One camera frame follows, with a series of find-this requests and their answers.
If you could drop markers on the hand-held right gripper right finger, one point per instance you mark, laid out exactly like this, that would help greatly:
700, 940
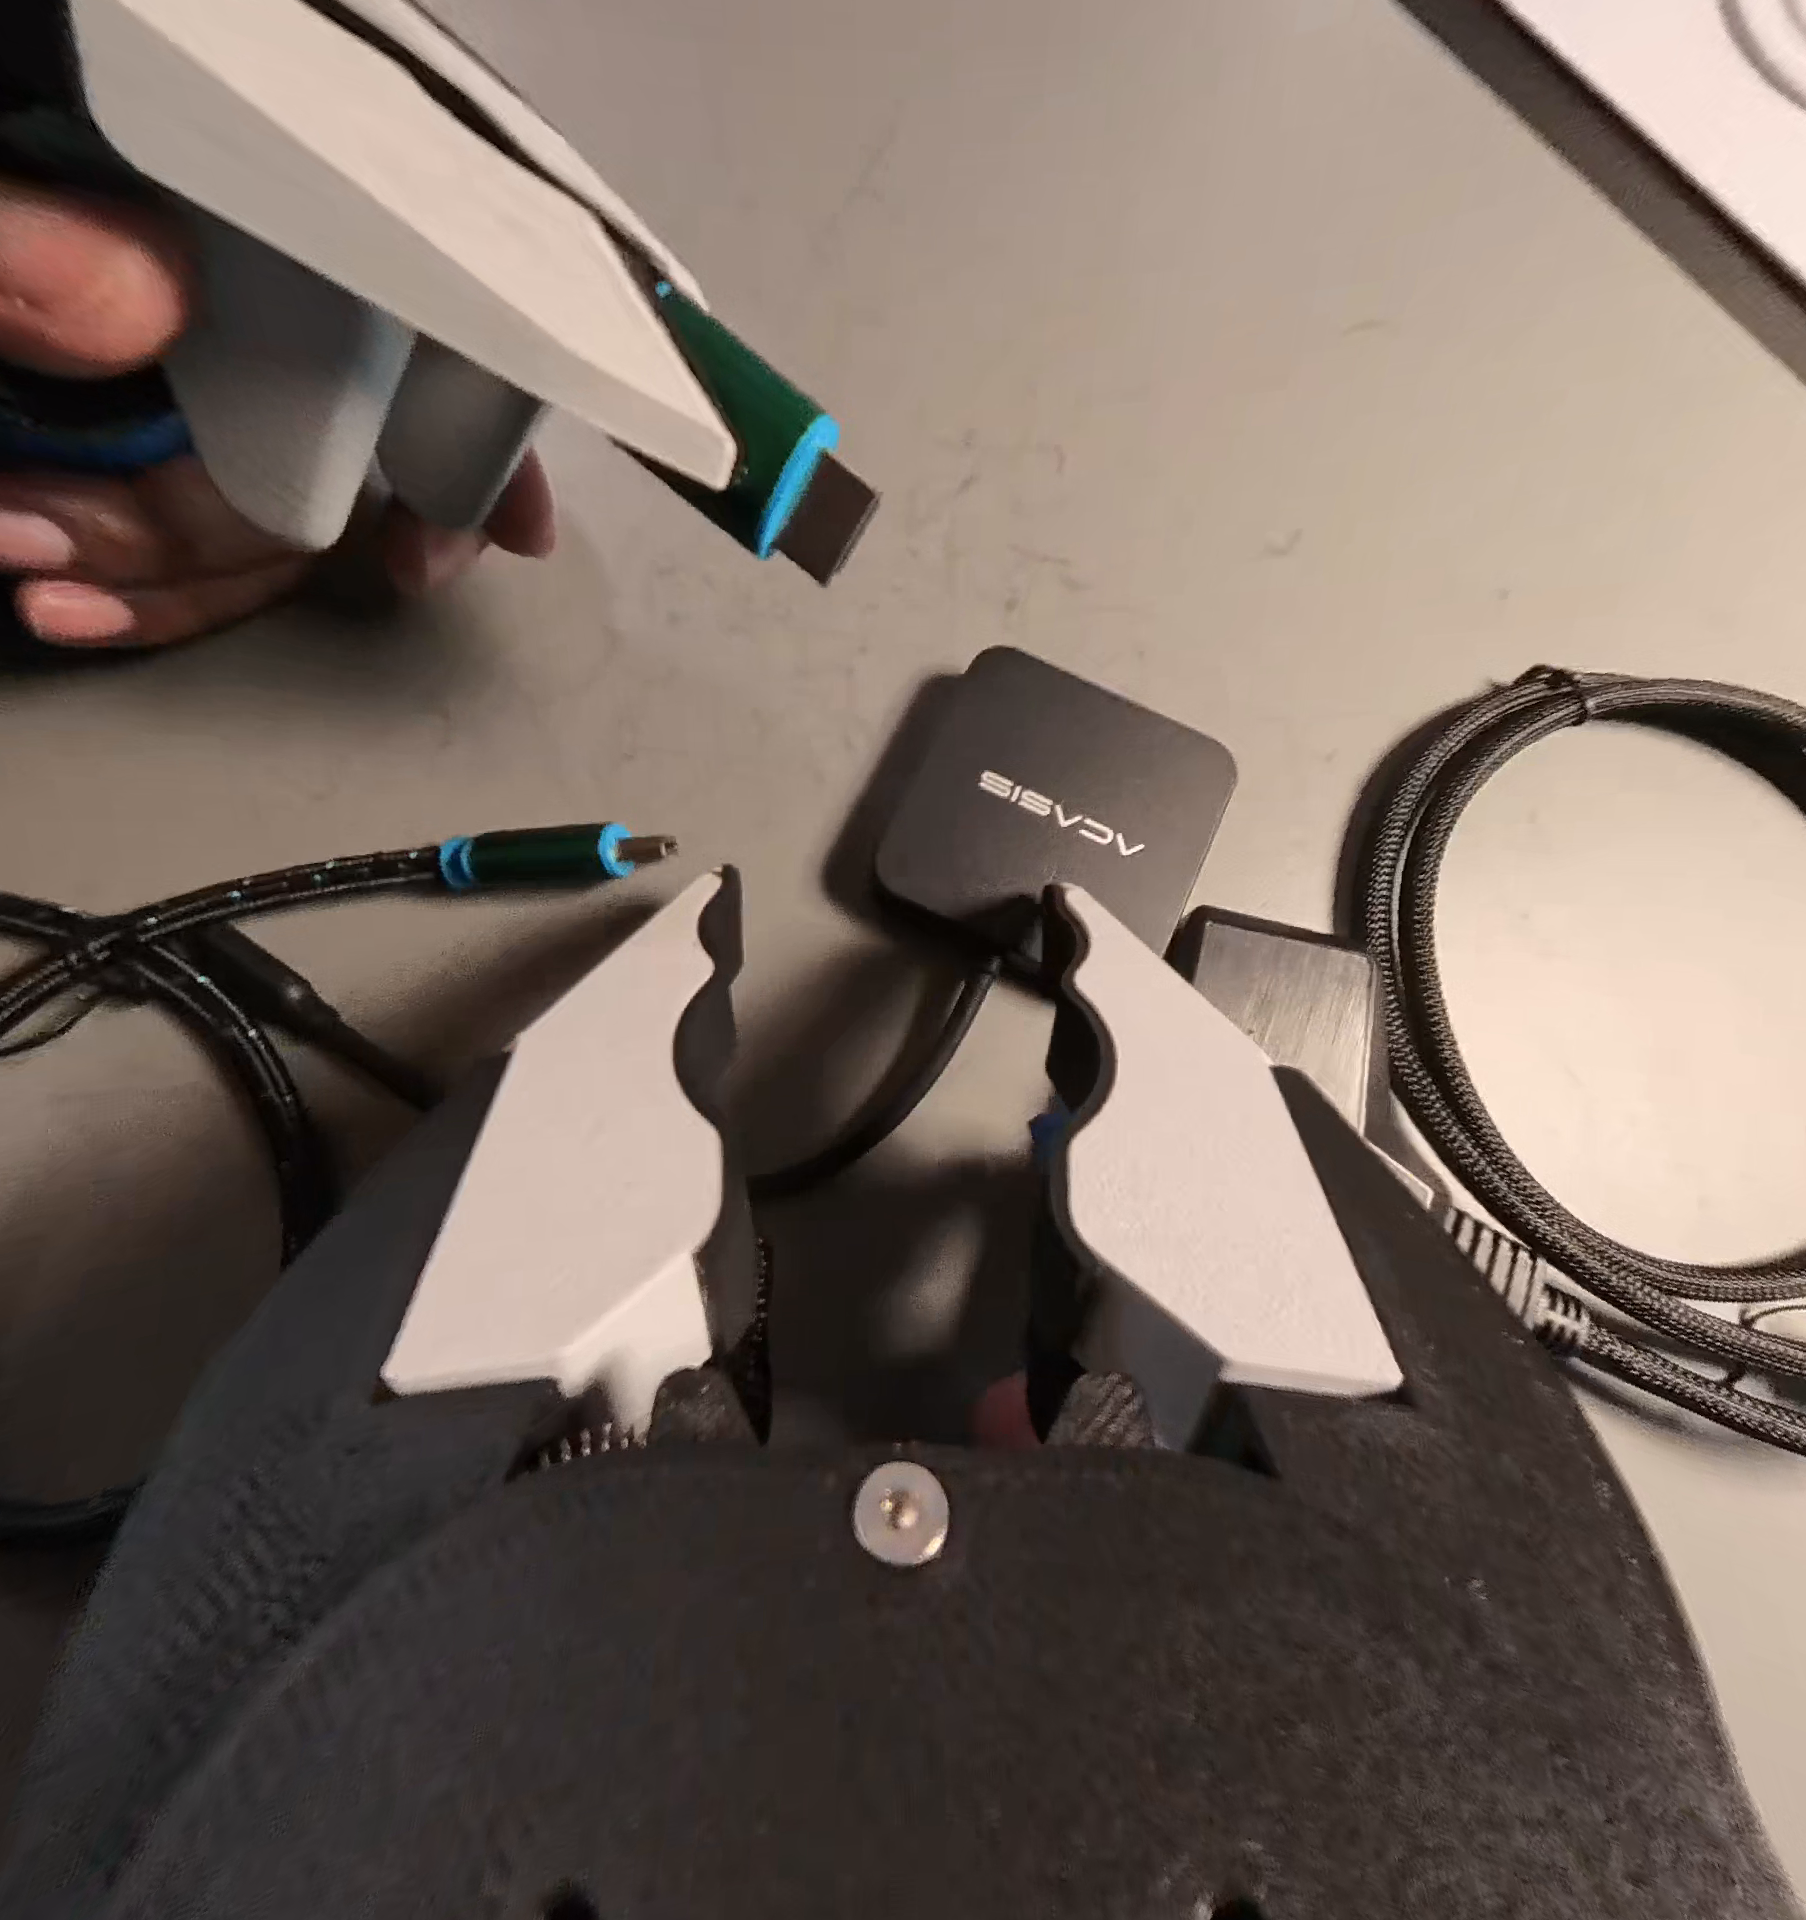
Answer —
1217, 1200

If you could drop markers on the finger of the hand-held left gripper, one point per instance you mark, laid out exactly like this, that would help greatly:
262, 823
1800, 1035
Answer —
363, 227
527, 107

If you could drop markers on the black usb hub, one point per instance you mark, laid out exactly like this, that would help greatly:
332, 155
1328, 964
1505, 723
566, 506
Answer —
1053, 766

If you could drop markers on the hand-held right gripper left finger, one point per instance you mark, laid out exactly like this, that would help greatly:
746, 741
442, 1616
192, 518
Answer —
571, 1200

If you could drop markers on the black hdmi switch box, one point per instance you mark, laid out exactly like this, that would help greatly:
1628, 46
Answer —
1292, 989

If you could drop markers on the person's left hand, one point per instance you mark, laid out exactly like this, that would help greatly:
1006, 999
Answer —
46, 289

